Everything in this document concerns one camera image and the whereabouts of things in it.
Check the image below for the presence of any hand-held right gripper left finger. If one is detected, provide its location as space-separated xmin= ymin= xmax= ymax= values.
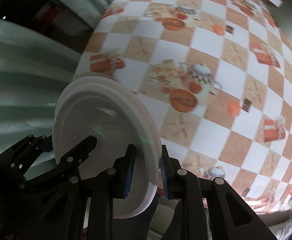
xmin=42 ymin=144 xmax=136 ymax=240

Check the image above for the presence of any pale green plastic jug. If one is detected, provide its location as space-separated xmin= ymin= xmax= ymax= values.
xmin=267 ymin=0 xmax=292 ymax=49

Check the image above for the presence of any checkered printed tablecloth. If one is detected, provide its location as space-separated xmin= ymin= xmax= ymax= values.
xmin=73 ymin=0 xmax=292 ymax=214

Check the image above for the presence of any white foam bowl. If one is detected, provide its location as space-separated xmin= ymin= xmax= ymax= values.
xmin=53 ymin=86 xmax=153 ymax=218
xmin=58 ymin=79 xmax=160 ymax=219
xmin=71 ymin=72 xmax=136 ymax=95

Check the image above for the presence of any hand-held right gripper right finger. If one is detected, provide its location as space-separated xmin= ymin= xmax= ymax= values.
xmin=158 ymin=144 xmax=278 ymax=240

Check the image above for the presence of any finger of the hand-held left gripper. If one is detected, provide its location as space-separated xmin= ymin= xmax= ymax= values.
xmin=20 ymin=136 xmax=98 ymax=188
xmin=0 ymin=134 xmax=54 ymax=180

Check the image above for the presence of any pale green ribbed sofa cover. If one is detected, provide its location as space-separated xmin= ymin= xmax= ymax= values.
xmin=0 ymin=0 xmax=126 ymax=180

